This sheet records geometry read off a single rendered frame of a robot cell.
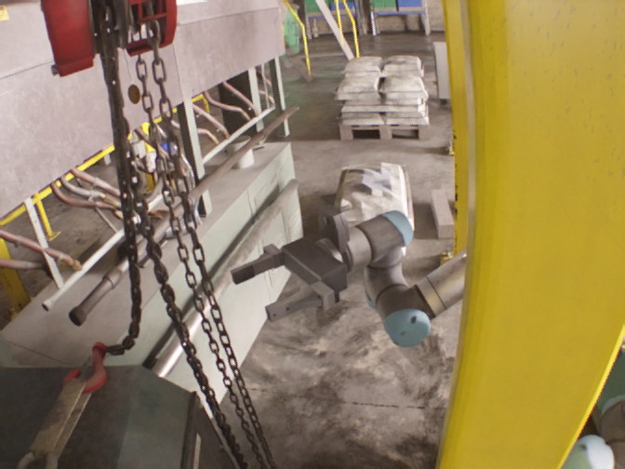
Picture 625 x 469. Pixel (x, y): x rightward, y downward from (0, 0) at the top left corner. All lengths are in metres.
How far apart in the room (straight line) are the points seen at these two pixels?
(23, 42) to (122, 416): 0.81
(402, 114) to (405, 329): 3.40
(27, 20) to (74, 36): 0.62
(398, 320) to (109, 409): 0.50
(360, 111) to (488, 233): 3.89
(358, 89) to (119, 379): 3.63
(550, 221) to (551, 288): 0.04
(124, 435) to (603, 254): 0.57
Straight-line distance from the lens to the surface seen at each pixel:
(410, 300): 0.81
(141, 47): 0.57
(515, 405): 0.28
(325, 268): 0.77
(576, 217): 0.21
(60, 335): 1.33
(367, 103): 4.08
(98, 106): 1.20
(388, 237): 0.86
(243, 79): 2.27
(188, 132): 1.57
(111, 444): 0.62
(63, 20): 0.49
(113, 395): 0.68
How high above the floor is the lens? 1.29
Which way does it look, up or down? 29 degrees down
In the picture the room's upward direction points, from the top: 8 degrees counter-clockwise
